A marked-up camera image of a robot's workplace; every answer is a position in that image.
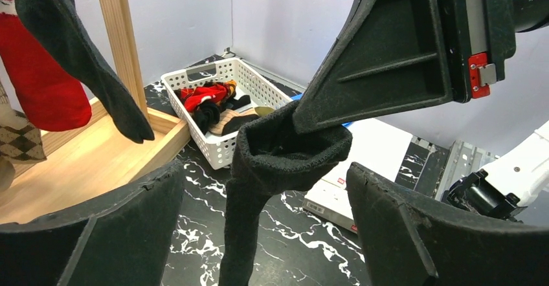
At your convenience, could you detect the red garment in basket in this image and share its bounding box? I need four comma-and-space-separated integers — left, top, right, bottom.
174, 80, 237, 113

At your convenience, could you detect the wooden hanger rack frame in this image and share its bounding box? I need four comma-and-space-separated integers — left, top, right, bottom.
1, 0, 190, 223

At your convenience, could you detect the red sock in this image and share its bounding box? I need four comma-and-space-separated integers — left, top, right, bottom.
1, 0, 92, 131

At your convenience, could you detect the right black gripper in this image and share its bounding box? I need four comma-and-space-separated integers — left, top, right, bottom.
293, 0, 548, 133

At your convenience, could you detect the small white red box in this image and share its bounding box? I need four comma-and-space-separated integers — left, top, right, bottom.
303, 189, 357, 234

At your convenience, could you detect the black sock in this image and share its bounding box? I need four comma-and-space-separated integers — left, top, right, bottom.
218, 101, 352, 285
15, 0, 155, 144

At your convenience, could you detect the blue folder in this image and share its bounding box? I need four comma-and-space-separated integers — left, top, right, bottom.
291, 93, 353, 127

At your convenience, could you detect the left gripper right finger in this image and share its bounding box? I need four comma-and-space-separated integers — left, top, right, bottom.
346, 162, 548, 285

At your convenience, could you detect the brown argyle sock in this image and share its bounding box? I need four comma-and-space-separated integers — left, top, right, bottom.
1, 85, 47, 164

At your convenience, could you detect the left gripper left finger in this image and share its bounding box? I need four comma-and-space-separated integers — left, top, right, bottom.
1, 160, 185, 285

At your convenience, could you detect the white perforated laundry basket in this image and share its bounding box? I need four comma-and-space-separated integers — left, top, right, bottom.
161, 58, 291, 170

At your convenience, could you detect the white flat board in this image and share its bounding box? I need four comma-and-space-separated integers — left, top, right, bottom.
311, 118, 412, 191

